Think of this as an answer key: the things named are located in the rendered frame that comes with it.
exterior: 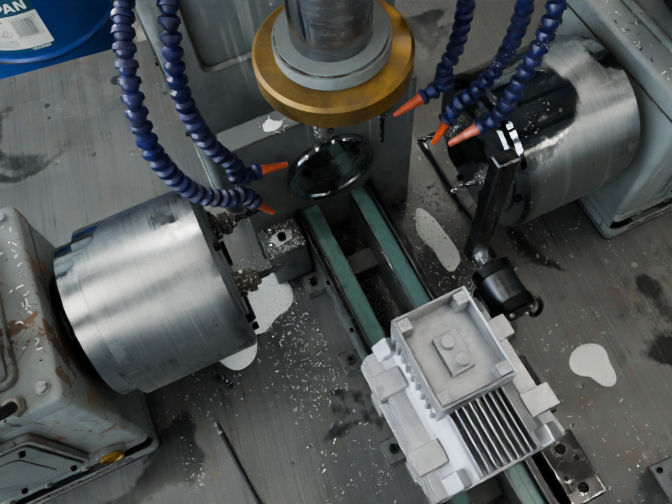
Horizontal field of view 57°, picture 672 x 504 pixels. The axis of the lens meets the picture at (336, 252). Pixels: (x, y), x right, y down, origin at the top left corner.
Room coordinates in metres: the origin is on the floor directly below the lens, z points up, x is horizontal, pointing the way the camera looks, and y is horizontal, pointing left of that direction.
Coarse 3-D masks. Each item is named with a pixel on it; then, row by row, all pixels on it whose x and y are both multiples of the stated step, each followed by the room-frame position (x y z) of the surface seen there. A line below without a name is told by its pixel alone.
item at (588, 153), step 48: (528, 48) 0.63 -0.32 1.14; (576, 48) 0.60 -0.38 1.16; (480, 96) 0.55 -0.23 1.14; (528, 96) 0.53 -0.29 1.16; (576, 96) 0.52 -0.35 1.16; (624, 96) 0.52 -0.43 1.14; (480, 144) 0.52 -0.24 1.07; (528, 144) 0.46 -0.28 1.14; (576, 144) 0.46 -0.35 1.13; (624, 144) 0.47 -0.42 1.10; (480, 192) 0.49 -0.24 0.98; (528, 192) 0.42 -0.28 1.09; (576, 192) 0.43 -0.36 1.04
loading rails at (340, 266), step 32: (352, 192) 0.56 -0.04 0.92; (320, 224) 0.51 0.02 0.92; (384, 224) 0.49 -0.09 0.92; (320, 256) 0.44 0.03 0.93; (352, 256) 0.47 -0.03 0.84; (384, 256) 0.43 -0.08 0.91; (320, 288) 0.43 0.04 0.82; (352, 288) 0.38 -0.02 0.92; (416, 288) 0.37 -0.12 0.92; (352, 320) 0.32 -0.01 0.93; (352, 352) 0.30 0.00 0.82; (384, 448) 0.14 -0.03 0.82; (512, 480) 0.06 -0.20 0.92; (544, 480) 0.06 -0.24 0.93
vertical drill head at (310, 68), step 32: (288, 0) 0.48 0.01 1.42; (320, 0) 0.45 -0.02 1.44; (352, 0) 0.46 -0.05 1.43; (384, 0) 0.56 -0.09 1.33; (288, 32) 0.50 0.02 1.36; (320, 32) 0.46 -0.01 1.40; (352, 32) 0.46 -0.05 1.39; (384, 32) 0.49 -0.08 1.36; (256, 64) 0.49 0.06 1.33; (288, 64) 0.46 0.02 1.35; (320, 64) 0.45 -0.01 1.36; (352, 64) 0.45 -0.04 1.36; (384, 64) 0.46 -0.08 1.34; (288, 96) 0.44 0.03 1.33; (320, 96) 0.43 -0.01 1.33; (352, 96) 0.42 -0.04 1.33; (384, 96) 0.42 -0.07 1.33; (320, 128) 0.43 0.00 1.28; (384, 128) 0.46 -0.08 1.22
